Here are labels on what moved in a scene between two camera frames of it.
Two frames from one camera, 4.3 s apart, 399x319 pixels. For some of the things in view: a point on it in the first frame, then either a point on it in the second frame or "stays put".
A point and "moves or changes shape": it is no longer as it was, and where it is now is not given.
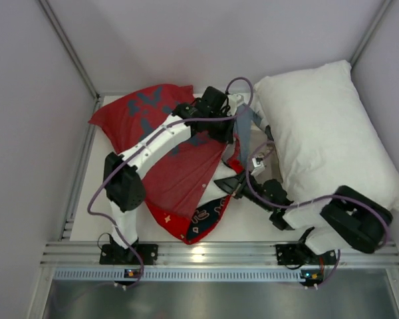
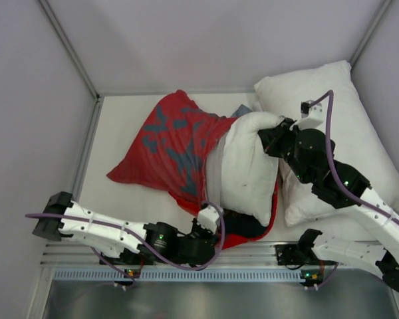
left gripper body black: (225, 133) → (199, 230)
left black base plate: (111, 254) stays put
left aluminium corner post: (70, 48) stays put
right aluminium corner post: (385, 6) stays put
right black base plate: (301, 254) stays put
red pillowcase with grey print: (173, 182) moves or changes shape
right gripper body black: (241, 187) → (271, 140)
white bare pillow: (325, 137) stays put
